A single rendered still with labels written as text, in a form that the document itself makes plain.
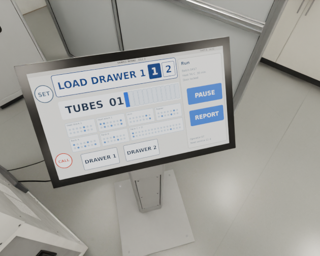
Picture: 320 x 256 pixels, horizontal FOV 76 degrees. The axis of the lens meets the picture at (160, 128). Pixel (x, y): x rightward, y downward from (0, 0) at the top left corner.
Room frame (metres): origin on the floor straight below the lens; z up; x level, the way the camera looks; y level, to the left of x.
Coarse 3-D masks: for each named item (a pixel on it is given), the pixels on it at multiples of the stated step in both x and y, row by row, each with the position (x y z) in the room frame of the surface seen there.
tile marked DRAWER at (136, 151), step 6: (132, 144) 0.28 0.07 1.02; (138, 144) 0.28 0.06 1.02; (144, 144) 0.28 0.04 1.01; (150, 144) 0.29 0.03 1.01; (156, 144) 0.29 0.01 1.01; (126, 150) 0.27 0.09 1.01; (132, 150) 0.27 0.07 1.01; (138, 150) 0.27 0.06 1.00; (144, 150) 0.27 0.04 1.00; (150, 150) 0.27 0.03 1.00; (156, 150) 0.28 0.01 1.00; (126, 156) 0.26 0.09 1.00; (132, 156) 0.26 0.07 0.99; (138, 156) 0.26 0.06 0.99; (144, 156) 0.26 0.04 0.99; (150, 156) 0.26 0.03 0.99
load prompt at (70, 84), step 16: (128, 64) 0.41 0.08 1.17; (144, 64) 0.42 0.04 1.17; (160, 64) 0.43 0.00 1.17; (64, 80) 0.37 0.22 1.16; (80, 80) 0.37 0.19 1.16; (96, 80) 0.38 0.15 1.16; (112, 80) 0.38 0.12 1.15; (128, 80) 0.39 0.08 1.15; (144, 80) 0.39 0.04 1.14; (160, 80) 0.40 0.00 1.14; (64, 96) 0.34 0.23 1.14
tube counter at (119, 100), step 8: (144, 88) 0.38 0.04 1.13; (152, 88) 0.38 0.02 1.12; (160, 88) 0.39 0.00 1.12; (168, 88) 0.39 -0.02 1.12; (176, 88) 0.39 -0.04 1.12; (112, 96) 0.36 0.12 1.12; (120, 96) 0.36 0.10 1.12; (128, 96) 0.36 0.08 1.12; (136, 96) 0.37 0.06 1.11; (144, 96) 0.37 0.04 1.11; (152, 96) 0.37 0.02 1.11; (160, 96) 0.37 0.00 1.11; (168, 96) 0.38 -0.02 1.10; (176, 96) 0.38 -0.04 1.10; (112, 104) 0.34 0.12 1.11; (120, 104) 0.35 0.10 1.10; (128, 104) 0.35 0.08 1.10; (136, 104) 0.35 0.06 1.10; (144, 104) 0.35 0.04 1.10
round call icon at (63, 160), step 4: (64, 152) 0.25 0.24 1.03; (68, 152) 0.25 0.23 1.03; (56, 156) 0.24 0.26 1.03; (60, 156) 0.24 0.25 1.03; (64, 156) 0.24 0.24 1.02; (68, 156) 0.24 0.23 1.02; (56, 160) 0.23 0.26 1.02; (60, 160) 0.23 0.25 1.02; (64, 160) 0.23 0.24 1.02; (68, 160) 0.24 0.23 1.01; (72, 160) 0.24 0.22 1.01; (56, 164) 0.23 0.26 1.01; (60, 164) 0.23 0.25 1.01; (64, 164) 0.23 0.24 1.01; (68, 164) 0.23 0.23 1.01; (72, 164) 0.23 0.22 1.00; (56, 168) 0.22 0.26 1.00; (60, 168) 0.22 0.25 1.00; (64, 168) 0.22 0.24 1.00
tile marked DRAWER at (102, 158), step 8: (88, 152) 0.25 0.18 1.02; (96, 152) 0.26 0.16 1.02; (104, 152) 0.26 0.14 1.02; (112, 152) 0.26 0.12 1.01; (88, 160) 0.24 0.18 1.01; (96, 160) 0.24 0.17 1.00; (104, 160) 0.24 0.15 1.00; (112, 160) 0.25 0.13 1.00; (88, 168) 0.22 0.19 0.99; (96, 168) 0.23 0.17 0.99
